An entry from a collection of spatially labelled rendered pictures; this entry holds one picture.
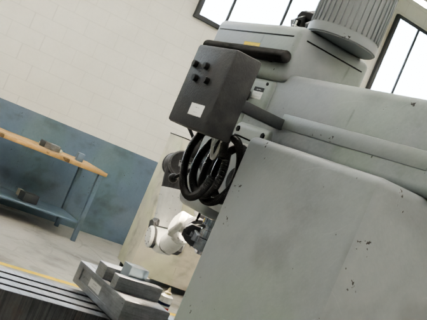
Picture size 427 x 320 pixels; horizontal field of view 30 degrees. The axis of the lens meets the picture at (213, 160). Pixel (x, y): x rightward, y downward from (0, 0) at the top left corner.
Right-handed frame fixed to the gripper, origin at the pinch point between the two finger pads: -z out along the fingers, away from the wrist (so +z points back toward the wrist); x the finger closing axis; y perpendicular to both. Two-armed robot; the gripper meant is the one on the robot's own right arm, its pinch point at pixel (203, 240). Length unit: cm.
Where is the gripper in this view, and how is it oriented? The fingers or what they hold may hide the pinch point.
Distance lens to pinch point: 239.7
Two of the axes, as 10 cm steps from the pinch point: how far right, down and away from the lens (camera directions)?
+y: -4.0, 9.2, 0.0
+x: 9.0, 3.9, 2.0
